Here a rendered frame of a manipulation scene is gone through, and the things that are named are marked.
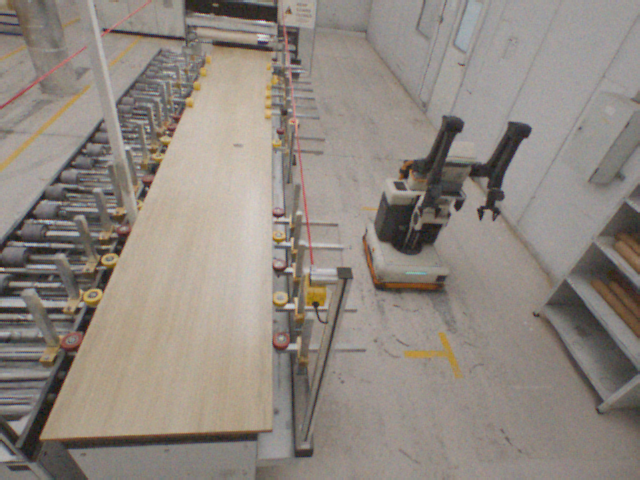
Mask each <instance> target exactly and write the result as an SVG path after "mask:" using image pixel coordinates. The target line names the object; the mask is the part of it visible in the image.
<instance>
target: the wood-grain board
mask: <svg viewBox="0 0 640 480"><path fill-rule="evenodd" d="M209 56H210V57H211V64H208V63H205V65H204V67H203V68H204V69H206V76H201V75H200V76H199V79H198V81H197V82H198V83H200V91H195V90H193V92H192V94H191V97H190V99H193V101H194V106H193V108H190V107H187V106H186V108H185V110H184V112H183V115H182V117H181V119H180V121H179V124H178V126H177V128H176V130H175V133H174V135H173V137H172V139H171V142H170V144H169V146H168V148H167V151H166V153H165V155H164V158H163V160H162V162H161V164H160V167H159V169H158V171H157V173H156V176H155V178H154V180H153V182H152V185H151V187H150V189H149V191H148V194H147V196H146V198H145V200H144V203H143V205H142V207H141V209H140V212H139V214H138V216H137V218H136V221H135V223H134V225H133V227H132V230H131V232H130V234H129V236H128V239H127V241H126V243H125V246H124V248H123V250H122V252H121V255H120V257H119V259H118V261H117V264H116V266H115V268H114V270H113V273H112V275H111V277H110V279H109V282H108V284H107V286H106V288H105V291H104V293H103V295H102V297H101V300H100V302H99V304H98V306H97V309H96V311H95V313H94V315H93V318H92V320H91V322H90V324H89V327H88V329H87V331H86V334H85V336H84V338H83V340H82V343H81V345H80V347H79V349H78V352H77V354H76V356H75V358H74V361H73V363H72V365H71V367H70V370H69V372H68V374H67V376H66V379H65V381H64V383H63V385H62V388H61V390H60V392H59V394H58V397H57V399H56V401H55V403H54V406H53V408H52V410H51V412H50V415H49V417H48V419H47V421H46V424H45V426H44V428H43V431H42V433H41V435H40V437H39V439H40V441H41V442H52V441H76V440H99V439H123V438H147V437H171V436H195V435H218V434H242V433H266V432H272V290H273V188H272V173H271V116H270V119H267V118H264V111H265V109H266V110H270V113H271V106H270V109H269V108H265V105H264V103H265V100H270V103H271V97H270V99H265V83H270V80H271V68H270V70H266V63H271V60H272V55H271V54H261V53H252V52H243V51H235V50H226V49H217V48H212V49H211V51H210V54H209ZM270 86H271V83H270ZM233 144H242V145H243V147H242V148H241V149H239V148H237V147H234V146H233Z"/></svg>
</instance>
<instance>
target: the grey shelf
mask: <svg viewBox="0 0 640 480"><path fill-rule="evenodd" d="M622 231H626V232H627V233H628V234H631V233H633V232H638V233H639V234H640V174H639V175H638V177H637V178H636V179H635V181H634V182H633V183H632V185H631V186H630V187H629V188H628V190H627V191H626V192H625V194H624V195H623V196H622V198H621V199H620V200H619V202H618V203H617V204H616V205H615V207H614V208H613V209H612V211H611V212H610V213H609V215H608V216H607V217H606V219H605V220H604V221H603V223H602V224H601V225H600V226H599V228H598V229H597V230H596V232H595V233H594V234H593V236H592V237H591V238H590V240H589V241H588V242H587V244H586V245H585V246H584V247H583V249H582V250H581V251H580V253H579V254H578V255H577V257H576V258H575V259H574V261H573V262H572V263H571V265H570V266H569V267H568V268H567V270H566V271H565V272H564V274H563V275H562V276H561V278H560V279H559V280H558V282H557V283H556V284H555V285H554V287H553V288H552V289H551V291H550V292H549V293H548V295H547V296H546V297H545V299H544V300H543V301H542V303H541V304H540V305H539V306H538V308H537V309H536V310H535V312H533V315H534V316H535V317H539V316H540V314H539V312H540V310H541V309H542V310H543V312H544V313H545V314H546V316H547V317H548V319H549V320H550V321H551V322H552V323H553V325H554V326H555V327H556V329H557V330H558V332H559V334H560V336H561V337H562V339H563V341H564V342H565V344H566V345H567V347H568V348H569V350H570V351H571V353H572V354H573V356H574V357H575V359H576V360H577V362H578V363H579V364H580V366H581V367H582V369H583V370H584V372H585V373H586V375H587V376H588V378H589V379H590V381H591V382H592V383H593V385H594V386H595V388H596V389H597V391H598V392H599V394H600V395H601V397H602V398H603V400H604V402H603V403H602V404H601V405H600V406H598V407H597V408H596V411H597V412H598V414H604V413H605V412H606V411H607V410H608V409H610V408H625V407H640V338H639V337H638V336H637V335H636V334H635V333H634V332H633V330H632V329H631V328H630V327H629V326H628V325H627V324H626V323H625V321H624V320H623V319H622V318H621V317H620V316H619V315H618V314H617V313H616V311H615V310H614V309H613V308H612V307H611V306H610V305H609V304H608V302H607V301H606V300H605V299H604V298H603V297H602V296H601V295H600V294H599V292H598V291H597V290H596V289H595V288H594V287H593V286H592V285H591V281H592V280H593V279H595V278H601V279H602V280H603V281H604V282H605V283H606V285H607V284H608V283H610V282H613V281H612V280H611V279H610V278H609V276H608V275H607V273H608V272H609V271H610V270H613V269H614V270H616V271H617V272H618V273H619V274H620V275H621V276H622V277H623V278H624V279H625V280H626V282H627V283H628V284H629V285H630V286H631V287H632V288H633V289H634V290H635V291H636V292H637V293H638V295H639V296H640V274H639V273H638V272H637V271H636V270H635V269H634V268H633V267H632V266H631V265H630V264H629V263H628V262H627V261H626V260H625V259H624V258H623V257H622V256H621V255H620V254H619V253H618V252H617V251H616V250H615V249H614V245H615V244H616V243H617V242H618V241H617V240H616V239H615V236H616V235H617V234H618V233H620V232H622ZM613 267H614V268H613ZM612 268H613V269H612ZM602 407H603V408H602Z"/></svg>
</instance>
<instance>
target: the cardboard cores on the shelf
mask: <svg viewBox="0 0 640 480"><path fill-rule="evenodd" d="M615 239H616V240H617V241H618V242H617V243H616V244H615V245H614V249H615V250H616V251H617V252H618V253H619V254H620V255H621V256H622V257H623V258H624V259H625V260H626V261H627V262H628V263H629V264H630V265H631V266H632V267H633V268H634V269H635V270H636V271H637V272H638V273H639V274H640V234H639V233H638V232H633V233H631V234H628V233H627V232H626V231H622V232H620V233H618V234H617V235H616V236H615ZM607 275H608V276H609V278H610V279H611V280H612V281H613V282H610V283H608V284H607V285H606V283H605V282H604V281H603V280H602V279H601V278H595V279H593V280H592V281H591V285H592V286H593V287H594V288H595V289H596V290H597V291H598V292H599V294H600V295H601V296H602V297H603V298H604V299H605V300H606V301H607V302H608V304H609V305H610V306H611V307H612V308H613V309H614V310H615V311H616V313H617V314H618V315H619V316H620V317H621V318H622V319H623V320H624V321H625V323H626V324H627V325H628V326H629V327H630V328H631V329H632V330H633V332H634V333H635V334H636V335H637V336H638V337H639V338H640V296H639V295H638V293H637V292H636V291H635V290H634V289H633V288H632V287H631V286H630V285H629V284H628V283H627V282H626V280H625V279H624V278H623V277H622V276H621V275H620V274H619V273H618V272H617V271H616V270H614V269H613V270H610V271H609V272H608V273H607Z"/></svg>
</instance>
